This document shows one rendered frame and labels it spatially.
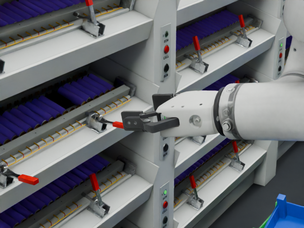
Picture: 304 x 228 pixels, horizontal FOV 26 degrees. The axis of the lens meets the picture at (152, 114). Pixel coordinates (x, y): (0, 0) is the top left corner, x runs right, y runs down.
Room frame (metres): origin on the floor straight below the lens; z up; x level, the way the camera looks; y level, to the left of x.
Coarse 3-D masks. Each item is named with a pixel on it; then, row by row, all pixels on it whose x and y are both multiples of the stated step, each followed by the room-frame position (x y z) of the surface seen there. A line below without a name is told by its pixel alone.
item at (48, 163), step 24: (96, 72) 1.43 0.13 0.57; (120, 72) 1.39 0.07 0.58; (144, 96) 1.36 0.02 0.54; (120, 120) 1.26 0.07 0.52; (72, 144) 1.13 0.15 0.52; (96, 144) 1.18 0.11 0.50; (0, 168) 1.01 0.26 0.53; (24, 168) 1.03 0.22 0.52; (48, 168) 1.05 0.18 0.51; (72, 168) 1.13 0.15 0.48; (0, 192) 0.95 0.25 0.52; (24, 192) 1.01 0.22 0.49
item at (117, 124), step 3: (99, 117) 1.20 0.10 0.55; (99, 120) 1.20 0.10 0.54; (102, 120) 1.20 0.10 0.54; (105, 120) 1.20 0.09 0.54; (105, 123) 1.19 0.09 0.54; (108, 123) 1.19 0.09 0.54; (111, 123) 1.18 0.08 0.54; (114, 123) 1.18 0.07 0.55; (117, 123) 1.18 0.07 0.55; (120, 123) 1.18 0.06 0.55; (114, 126) 1.18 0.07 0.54; (117, 126) 1.18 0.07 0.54; (120, 126) 1.17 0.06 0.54
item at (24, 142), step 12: (108, 96) 1.30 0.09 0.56; (120, 96) 1.33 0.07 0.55; (84, 108) 1.23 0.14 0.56; (96, 108) 1.25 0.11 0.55; (60, 120) 1.16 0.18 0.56; (72, 120) 1.19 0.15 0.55; (36, 132) 1.11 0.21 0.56; (48, 132) 1.13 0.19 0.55; (12, 144) 1.05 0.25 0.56; (24, 144) 1.07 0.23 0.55; (36, 144) 1.09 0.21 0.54; (48, 144) 1.10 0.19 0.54; (0, 156) 1.02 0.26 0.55; (12, 156) 1.04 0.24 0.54
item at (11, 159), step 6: (126, 96) 1.35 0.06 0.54; (114, 102) 1.31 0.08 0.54; (120, 102) 1.32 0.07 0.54; (108, 108) 1.28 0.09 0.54; (84, 120) 1.21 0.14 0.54; (60, 132) 1.15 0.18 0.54; (48, 138) 1.12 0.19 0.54; (54, 138) 1.14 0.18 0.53; (42, 144) 1.11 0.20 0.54; (24, 150) 1.07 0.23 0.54; (18, 156) 1.05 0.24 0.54
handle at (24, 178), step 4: (4, 168) 0.97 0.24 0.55; (4, 172) 0.98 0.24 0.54; (8, 172) 0.98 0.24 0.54; (12, 172) 0.98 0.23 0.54; (12, 176) 0.96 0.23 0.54; (16, 176) 0.96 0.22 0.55; (20, 176) 0.96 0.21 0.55; (24, 176) 0.95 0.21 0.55; (28, 176) 0.95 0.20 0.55; (20, 180) 0.95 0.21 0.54; (24, 180) 0.95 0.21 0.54; (28, 180) 0.94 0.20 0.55; (32, 180) 0.94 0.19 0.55; (36, 180) 0.94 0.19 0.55; (32, 184) 0.94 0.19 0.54
